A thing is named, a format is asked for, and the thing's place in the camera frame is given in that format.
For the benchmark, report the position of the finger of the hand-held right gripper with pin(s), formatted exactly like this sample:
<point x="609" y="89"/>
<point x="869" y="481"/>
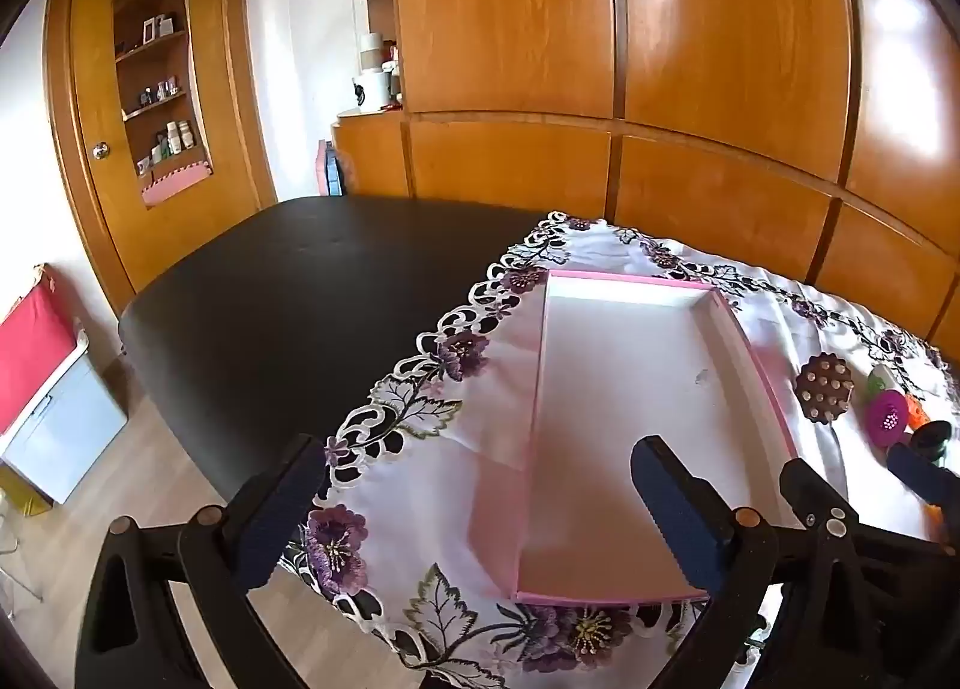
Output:
<point x="926" y="479"/>
<point x="802" y="490"/>

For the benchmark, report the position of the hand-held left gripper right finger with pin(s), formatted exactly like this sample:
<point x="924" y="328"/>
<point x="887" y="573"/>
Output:
<point x="667" y="501"/>

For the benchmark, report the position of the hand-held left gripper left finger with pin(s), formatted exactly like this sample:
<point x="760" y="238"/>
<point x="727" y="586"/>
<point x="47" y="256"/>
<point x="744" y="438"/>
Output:
<point x="281" y="509"/>

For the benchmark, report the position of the orange building block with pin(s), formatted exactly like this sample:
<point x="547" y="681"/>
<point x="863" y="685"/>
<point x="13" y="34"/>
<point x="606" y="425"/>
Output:
<point x="916" y="410"/>

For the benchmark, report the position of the pink perforated plastic shell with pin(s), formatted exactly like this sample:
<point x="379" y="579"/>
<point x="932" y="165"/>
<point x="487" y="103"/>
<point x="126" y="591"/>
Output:
<point x="887" y="419"/>

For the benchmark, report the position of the brown studded massage brush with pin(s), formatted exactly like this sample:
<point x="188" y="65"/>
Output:
<point x="823" y="389"/>

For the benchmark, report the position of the green white plug-in device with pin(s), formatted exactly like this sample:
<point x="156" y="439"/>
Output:
<point x="879" y="380"/>

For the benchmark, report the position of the pink cardboard box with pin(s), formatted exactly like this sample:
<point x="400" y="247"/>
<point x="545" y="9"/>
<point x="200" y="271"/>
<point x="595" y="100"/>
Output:
<point x="622" y="374"/>

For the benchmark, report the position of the white floral embroidered tablecloth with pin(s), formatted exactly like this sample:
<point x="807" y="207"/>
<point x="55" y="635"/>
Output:
<point x="420" y="509"/>

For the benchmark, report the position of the white storage box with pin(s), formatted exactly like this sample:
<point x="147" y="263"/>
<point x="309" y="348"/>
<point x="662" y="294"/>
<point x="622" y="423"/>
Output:
<point x="64" y="434"/>

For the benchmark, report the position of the yellow box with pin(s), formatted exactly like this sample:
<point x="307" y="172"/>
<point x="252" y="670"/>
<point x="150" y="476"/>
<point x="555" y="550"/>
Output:
<point x="19" y="498"/>

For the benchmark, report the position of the red fabric board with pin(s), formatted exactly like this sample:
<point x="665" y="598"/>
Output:
<point x="30" y="352"/>

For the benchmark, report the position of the pink scalloped cloth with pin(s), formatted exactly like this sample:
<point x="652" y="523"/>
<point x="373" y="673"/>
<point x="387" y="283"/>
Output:
<point x="176" y="185"/>

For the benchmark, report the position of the pink flat board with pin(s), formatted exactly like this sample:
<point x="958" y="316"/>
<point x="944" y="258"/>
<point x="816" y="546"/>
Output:
<point x="328" y="168"/>

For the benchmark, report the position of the group of small bottles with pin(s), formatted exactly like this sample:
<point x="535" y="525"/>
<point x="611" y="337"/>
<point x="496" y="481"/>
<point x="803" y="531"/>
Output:
<point x="178" y="134"/>

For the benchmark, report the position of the silver door knob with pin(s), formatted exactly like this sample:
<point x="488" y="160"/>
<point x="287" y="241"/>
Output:
<point x="100" y="150"/>

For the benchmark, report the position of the white kettle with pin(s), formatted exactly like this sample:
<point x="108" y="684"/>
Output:
<point x="373" y="91"/>

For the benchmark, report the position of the wooden door with shelf niche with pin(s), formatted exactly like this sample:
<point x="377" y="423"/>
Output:
<point x="225" y="59"/>

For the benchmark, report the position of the white paper roll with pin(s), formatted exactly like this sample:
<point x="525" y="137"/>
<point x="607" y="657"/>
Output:
<point x="370" y="50"/>

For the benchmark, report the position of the wooden wardrobe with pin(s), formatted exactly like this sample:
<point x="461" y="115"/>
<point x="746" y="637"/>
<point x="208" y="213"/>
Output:
<point x="525" y="22"/>

